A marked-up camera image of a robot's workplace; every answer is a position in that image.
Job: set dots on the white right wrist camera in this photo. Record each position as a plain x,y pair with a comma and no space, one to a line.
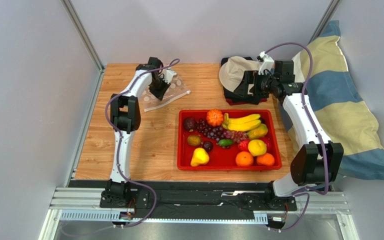
266,61

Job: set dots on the yellow pear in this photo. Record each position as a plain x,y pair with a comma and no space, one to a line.
199,157

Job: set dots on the brown kiwi fruit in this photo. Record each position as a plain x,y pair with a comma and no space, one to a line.
194,140

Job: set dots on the light purple grape bunch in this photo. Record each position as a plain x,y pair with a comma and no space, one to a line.
236,136

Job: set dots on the dark purple plum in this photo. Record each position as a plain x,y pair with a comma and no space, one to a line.
207,146

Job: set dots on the red plastic tray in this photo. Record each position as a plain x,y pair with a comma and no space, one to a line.
224,159

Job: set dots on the orange fruit front left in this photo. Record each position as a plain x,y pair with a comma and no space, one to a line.
244,159

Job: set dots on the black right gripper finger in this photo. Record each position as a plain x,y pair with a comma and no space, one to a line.
251,76
244,89

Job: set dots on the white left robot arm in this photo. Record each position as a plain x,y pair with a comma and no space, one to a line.
123,113

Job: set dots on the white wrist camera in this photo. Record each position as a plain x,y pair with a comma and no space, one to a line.
168,75
266,61

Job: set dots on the orange fruit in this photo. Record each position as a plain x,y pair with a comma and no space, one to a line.
244,159
266,159

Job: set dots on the yellow banana bunch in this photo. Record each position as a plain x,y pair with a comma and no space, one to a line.
242,124

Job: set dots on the left aluminium frame post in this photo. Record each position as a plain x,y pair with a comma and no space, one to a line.
76,21

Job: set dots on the clear dotted zip top bag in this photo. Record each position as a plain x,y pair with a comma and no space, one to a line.
176,90

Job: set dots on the beige bucket hat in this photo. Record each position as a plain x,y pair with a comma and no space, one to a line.
231,72

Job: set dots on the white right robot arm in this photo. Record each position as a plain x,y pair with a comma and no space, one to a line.
319,158

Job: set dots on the aluminium base frame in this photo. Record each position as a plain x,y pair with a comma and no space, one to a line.
75,214

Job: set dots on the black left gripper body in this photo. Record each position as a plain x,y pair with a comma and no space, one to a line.
160,80

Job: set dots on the orange fruit front right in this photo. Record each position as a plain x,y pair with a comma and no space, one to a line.
266,159

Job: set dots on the aluminium frame post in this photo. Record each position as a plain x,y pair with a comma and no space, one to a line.
76,21
325,19

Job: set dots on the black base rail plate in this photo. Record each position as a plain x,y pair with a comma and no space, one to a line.
191,200

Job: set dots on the small orange pumpkin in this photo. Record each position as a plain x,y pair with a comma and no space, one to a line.
215,117

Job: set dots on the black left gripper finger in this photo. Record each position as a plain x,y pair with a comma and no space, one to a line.
164,89
156,92

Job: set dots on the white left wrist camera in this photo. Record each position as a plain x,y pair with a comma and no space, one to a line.
168,75

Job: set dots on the small green pepper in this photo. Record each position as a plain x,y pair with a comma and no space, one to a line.
225,143

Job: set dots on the yellow green mango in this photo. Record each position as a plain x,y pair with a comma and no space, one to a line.
259,132

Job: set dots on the red apple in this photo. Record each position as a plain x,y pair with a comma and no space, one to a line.
268,143

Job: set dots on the dark purple grape bunch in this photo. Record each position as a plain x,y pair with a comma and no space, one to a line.
216,133

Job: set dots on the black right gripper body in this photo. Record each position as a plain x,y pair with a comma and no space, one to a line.
250,86

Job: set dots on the blue yellow striped pillow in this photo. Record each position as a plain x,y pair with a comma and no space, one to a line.
340,110

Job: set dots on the right aluminium frame post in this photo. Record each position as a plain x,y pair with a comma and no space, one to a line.
325,19

